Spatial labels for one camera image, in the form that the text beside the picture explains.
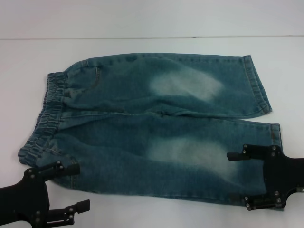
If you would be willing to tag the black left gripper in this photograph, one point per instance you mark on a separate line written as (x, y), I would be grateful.
(23, 204)

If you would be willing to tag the blue denim shorts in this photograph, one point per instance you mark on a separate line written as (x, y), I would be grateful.
(142, 142)

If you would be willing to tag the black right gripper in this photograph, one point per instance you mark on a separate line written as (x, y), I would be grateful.
(285, 175)

